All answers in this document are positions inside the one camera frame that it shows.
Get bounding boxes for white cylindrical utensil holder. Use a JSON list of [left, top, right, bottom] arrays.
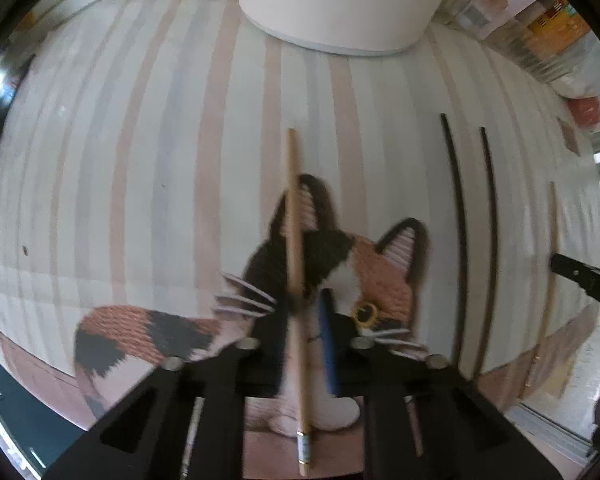
[[238, 0, 442, 56]]

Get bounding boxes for clear plastic bag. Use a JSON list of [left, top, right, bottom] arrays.
[[550, 32, 600, 133]]

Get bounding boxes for small brown square tag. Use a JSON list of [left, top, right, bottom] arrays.
[[557, 118, 580, 156]]

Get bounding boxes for striped cat pattern mat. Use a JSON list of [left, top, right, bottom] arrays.
[[0, 0, 600, 480]]

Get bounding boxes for light wooden chopstick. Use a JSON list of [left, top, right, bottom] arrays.
[[520, 181, 559, 399], [286, 129, 311, 477]]

